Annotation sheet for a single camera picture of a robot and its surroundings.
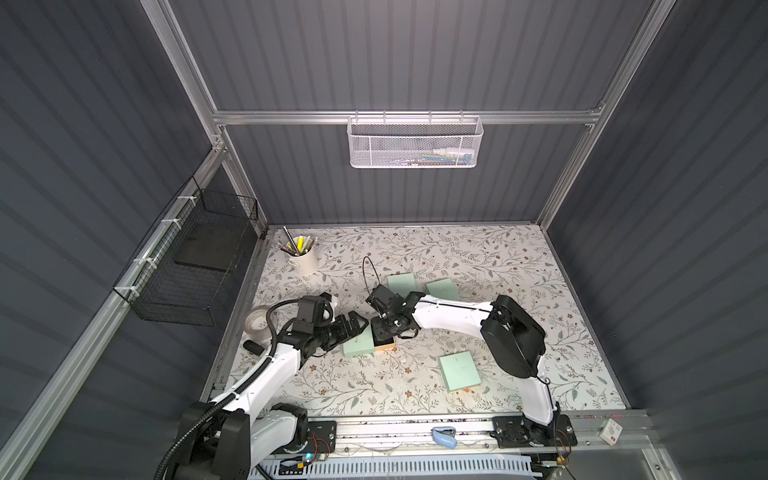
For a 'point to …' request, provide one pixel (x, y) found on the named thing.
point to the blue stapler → (445, 436)
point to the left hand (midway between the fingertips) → (360, 331)
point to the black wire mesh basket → (178, 275)
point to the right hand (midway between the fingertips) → (381, 329)
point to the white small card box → (611, 432)
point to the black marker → (253, 347)
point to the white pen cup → (302, 255)
